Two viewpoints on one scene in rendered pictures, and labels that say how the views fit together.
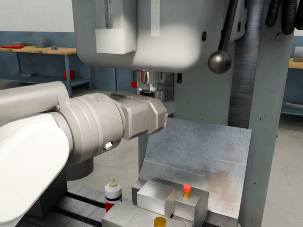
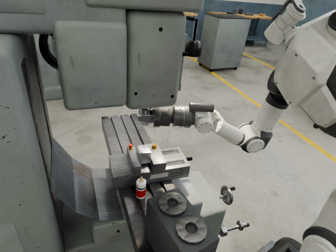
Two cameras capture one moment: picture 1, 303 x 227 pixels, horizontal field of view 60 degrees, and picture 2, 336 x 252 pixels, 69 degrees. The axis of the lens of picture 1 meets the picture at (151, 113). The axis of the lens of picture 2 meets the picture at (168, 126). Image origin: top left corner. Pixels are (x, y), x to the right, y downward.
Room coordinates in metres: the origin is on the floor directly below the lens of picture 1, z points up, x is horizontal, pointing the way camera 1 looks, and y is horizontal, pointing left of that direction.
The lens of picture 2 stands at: (1.02, 0.64, 1.72)
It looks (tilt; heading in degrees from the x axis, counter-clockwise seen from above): 32 degrees down; 222
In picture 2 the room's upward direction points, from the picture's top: 6 degrees clockwise
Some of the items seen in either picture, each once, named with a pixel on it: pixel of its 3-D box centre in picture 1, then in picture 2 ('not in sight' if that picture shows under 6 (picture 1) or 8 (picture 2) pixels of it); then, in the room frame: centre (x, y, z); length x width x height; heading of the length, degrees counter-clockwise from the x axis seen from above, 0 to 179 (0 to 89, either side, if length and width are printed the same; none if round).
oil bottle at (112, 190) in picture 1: (113, 196); (141, 186); (0.54, 0.09, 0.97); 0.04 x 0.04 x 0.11
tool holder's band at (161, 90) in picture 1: (152, 90); (146, 108); (0.45, 0.00, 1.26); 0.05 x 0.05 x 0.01
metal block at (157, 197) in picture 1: (156, 202); (143, 154); (0.45, -0.01, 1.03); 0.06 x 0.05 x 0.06; 63
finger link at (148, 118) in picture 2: not in sight; (146, 119); (0.47, 0.02, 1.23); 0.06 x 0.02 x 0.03; 138
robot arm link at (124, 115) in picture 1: (112, 120); (168, 116); (0.38, 0.06, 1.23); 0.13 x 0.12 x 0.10; 48
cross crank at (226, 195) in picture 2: not in sight; (221, 196); (0.00, 0.20, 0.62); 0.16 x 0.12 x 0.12; 156
